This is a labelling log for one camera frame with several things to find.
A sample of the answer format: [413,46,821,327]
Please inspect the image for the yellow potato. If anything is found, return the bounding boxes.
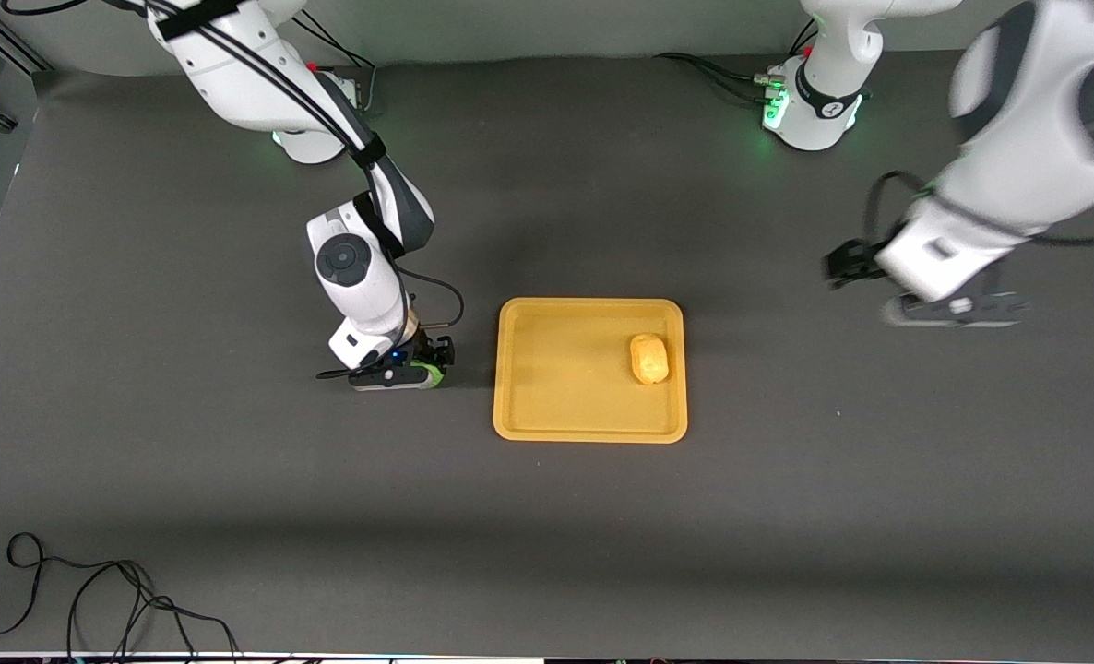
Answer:
[629,333,672,385]

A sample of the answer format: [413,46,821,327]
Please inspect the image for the orange plastic tray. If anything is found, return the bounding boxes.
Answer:
[493,297,689,445]

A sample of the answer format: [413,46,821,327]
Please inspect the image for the dark grey table cloth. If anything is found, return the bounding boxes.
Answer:
[0,51,1094,660]

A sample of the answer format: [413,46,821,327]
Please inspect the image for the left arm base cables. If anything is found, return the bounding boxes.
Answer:
[655,18,820,102]

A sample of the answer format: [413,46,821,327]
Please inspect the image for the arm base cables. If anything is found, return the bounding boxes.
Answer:
[655,18,820,102]
[291,14,378,113]

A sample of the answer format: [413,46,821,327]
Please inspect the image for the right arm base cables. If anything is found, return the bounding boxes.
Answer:
[291,14,378,113]

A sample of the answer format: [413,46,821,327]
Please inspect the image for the loose thin black cable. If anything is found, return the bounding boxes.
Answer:
[0,532,242,664]

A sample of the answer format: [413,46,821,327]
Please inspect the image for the aluminium frame rail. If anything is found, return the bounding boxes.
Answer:
[0,14,54,77]

